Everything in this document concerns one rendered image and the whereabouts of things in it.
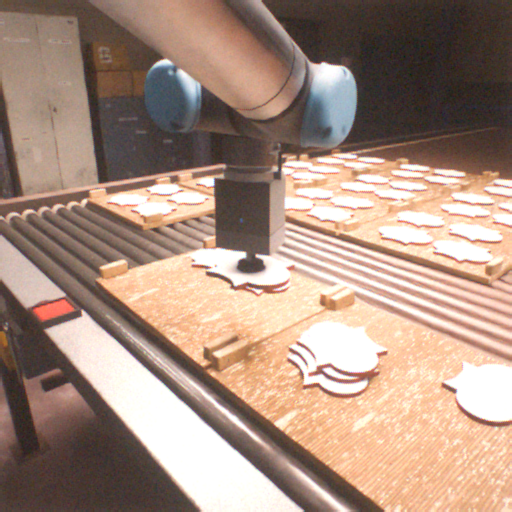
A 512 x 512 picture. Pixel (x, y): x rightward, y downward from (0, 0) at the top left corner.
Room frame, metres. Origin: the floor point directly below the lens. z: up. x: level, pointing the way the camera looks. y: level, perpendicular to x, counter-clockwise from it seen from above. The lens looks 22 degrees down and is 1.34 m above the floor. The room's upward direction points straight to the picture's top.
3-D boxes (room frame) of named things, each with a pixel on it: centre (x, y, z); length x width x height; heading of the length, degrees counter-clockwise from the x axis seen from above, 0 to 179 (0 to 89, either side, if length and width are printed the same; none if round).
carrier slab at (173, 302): (0.82, 0.08, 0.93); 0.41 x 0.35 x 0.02; 41
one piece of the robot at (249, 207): (0.64, 0.00, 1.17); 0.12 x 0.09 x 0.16; 157
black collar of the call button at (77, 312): (0.74, 0.39, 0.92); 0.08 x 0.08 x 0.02; 42
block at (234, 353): (0.57, 0.04, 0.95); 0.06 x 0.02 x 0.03; 132
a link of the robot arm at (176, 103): (0.52, 0.05, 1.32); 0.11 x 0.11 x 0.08; 54
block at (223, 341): (0.59, 0.06, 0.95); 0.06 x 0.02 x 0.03; 131
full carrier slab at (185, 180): (1.75, 0.07, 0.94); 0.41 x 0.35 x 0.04; 41
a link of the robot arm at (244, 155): (0.62, 0.01, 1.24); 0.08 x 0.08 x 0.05
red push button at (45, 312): (0.74, 0.39, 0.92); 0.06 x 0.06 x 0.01; 42
